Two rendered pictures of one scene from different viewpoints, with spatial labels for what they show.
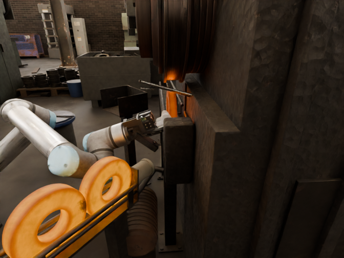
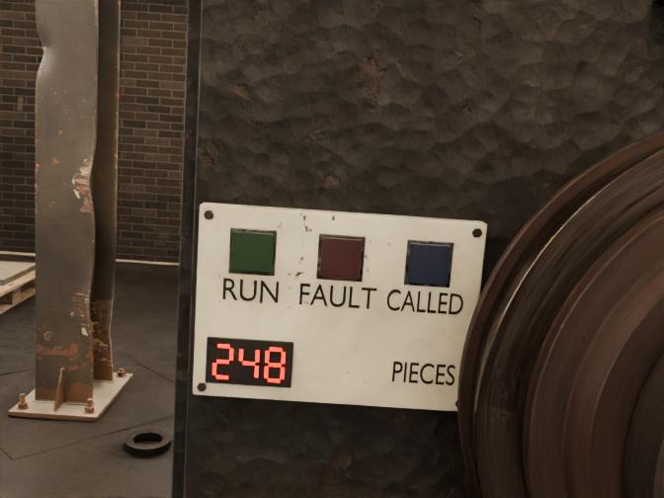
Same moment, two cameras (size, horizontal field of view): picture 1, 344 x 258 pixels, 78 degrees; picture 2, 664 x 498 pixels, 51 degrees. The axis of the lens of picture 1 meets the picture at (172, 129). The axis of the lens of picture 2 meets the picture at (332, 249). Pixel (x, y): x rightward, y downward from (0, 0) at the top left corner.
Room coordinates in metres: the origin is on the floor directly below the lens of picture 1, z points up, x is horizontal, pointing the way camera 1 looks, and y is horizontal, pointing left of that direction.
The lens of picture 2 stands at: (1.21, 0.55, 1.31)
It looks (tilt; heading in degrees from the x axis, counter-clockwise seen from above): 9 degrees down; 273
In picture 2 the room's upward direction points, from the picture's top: 4 degrees clockwise
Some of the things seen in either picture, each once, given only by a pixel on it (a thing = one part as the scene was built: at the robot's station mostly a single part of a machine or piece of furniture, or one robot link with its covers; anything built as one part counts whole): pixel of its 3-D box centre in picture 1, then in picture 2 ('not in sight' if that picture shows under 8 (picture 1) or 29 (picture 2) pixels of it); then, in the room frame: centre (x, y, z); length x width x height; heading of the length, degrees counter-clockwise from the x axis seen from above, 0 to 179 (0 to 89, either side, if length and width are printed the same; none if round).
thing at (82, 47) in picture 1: (67, 31); not in sight; (10.05, 4.50, 1.03); 1.54 x 0.94 x 2.05; 94
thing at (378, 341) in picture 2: not in sight; (336, 308); (1.24, -0.08, 1.15); 0.26 x 0.02 x 0.18; 4
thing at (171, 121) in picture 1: (178, 151); not in sight; (0.66, -0.03, 0.68); 0.11 x 0.08 x 0.24; 94
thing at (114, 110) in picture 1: (127, 140); not in sight; (1.36, 0.32, 0.36); 0.26 x 0.20 x 0.72; 39
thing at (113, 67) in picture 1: (118, 76); not in sight; (3.59, 0.89, 0.39); 1.03 x 0.83 x 0.79; 98
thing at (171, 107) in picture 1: (171, 110); not in sight; (0.90, 0.00, 0.75); 0.18 x 0.03 x 0.18; 5
